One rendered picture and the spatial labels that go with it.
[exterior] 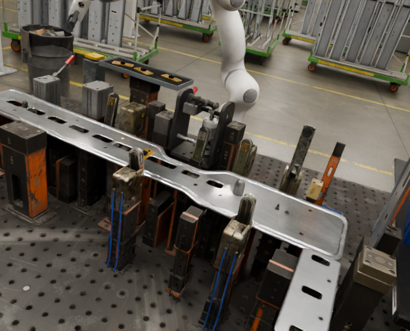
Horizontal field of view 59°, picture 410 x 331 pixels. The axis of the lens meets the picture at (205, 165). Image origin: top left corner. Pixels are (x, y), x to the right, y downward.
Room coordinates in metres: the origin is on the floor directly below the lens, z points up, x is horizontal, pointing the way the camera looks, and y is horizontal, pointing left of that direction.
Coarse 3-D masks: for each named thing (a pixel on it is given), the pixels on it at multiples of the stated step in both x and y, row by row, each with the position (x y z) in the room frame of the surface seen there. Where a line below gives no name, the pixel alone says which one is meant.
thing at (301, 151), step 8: (304, 128) 1.03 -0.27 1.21; (312, 128) 1.05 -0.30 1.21; (304, 136) 1.02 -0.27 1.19; (312, 136) 1.03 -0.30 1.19; (304, 144) 1.04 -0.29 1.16; (296, 152) 1.03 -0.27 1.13; (304, 152) 1.03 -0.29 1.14; (296, 160) 1.03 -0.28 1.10; (288, 168) 1.03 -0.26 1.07; (296, 176) 1.01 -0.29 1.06
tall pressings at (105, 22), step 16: (16, 0) 5.12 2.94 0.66; (32, 0) 5.11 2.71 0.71; (48, 0) 5.34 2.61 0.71; (64, 0) 5.49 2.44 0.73; (96, 0) 5.22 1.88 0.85; (32, 16) 5.10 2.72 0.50; (48, 16) 5.33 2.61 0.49; (64, 16) 5.49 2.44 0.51; (96, 16) 5.20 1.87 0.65; (112, 16) 5.18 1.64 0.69; (80, 32) 5.26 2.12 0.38; (96, 32) 5.20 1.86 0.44; (112, 32) 5.17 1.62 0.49
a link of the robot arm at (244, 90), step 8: (240, 72) 1.56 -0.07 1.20; (232, 80) 1.53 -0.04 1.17; (240, 80) 1.50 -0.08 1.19; (248, 80) 1.50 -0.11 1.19; (232, 88) 1.51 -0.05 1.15; (240, 88) 1.47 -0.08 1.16; (248, 88) 1.47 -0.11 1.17; (256, 88) 1.49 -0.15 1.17; (232, 96) 1.49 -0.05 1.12; (240, 96) 1.47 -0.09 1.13; (248, 96) 1.47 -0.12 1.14; (256, 96) 1.49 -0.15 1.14; (240, 104) 1.48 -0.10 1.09; (248, 104) 1.49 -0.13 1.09; (240, 112) 1.53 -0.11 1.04; (232, 120) 1.54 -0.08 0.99; (240, 120) 1.56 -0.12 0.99
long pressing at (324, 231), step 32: (0, 96) 1.28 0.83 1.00; (32, 96) 1.33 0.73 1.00; (64, 128) 1.13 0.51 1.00; (96, 128) 1.17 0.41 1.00; (128, 160) 1.00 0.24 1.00; (192, 192) 0.89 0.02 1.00; (224, 192) 0.92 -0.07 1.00; (256, 192) 0.96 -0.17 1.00; (256, 224) 0.81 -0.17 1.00; (288, 224) 0.83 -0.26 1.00; (320, 224) 0.86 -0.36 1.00
